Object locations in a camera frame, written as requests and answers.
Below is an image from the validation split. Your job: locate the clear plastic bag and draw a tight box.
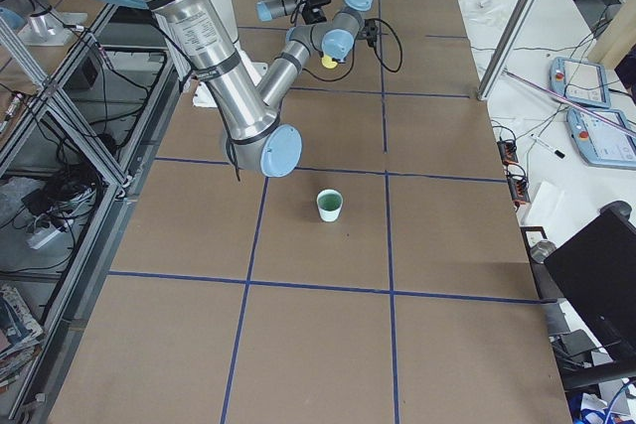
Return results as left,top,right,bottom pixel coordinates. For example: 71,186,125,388
460,0,510,29

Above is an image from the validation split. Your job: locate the aluminium frame post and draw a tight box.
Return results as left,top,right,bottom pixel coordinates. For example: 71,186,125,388
477,0,536,100

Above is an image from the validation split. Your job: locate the light green plastic cup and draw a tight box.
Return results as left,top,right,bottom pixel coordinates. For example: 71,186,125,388
316,189,343,222

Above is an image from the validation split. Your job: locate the yellow plastic cup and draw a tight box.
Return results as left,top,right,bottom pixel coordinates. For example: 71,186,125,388
321,55,339,70

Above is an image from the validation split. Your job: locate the lower blue teach pendant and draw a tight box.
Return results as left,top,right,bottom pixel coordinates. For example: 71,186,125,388
566,109,635,170

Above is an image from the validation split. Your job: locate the stack of books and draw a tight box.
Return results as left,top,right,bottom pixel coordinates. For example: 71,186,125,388
1,283,45,392

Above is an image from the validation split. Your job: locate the small steel cup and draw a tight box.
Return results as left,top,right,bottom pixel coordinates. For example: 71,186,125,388
530,239,557,264

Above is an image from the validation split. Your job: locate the upper blue teach pendant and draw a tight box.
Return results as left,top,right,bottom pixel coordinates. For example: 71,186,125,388
550,57,611,108

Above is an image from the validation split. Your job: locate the aluminium frame rack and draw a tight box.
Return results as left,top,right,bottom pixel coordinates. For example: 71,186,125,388
1,6,181,423

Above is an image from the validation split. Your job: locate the black white marker pen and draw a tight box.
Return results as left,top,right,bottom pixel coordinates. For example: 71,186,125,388
531,134,565,159

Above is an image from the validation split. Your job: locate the white power strip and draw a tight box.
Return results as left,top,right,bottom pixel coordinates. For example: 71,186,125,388
27,224,62,250

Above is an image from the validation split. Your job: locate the computer monitor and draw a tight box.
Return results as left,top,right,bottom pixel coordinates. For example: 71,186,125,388
544,209,635,390

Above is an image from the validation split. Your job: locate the blue teach pendant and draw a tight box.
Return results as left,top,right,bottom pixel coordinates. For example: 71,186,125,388
550,57,611,108
566,109,635,170

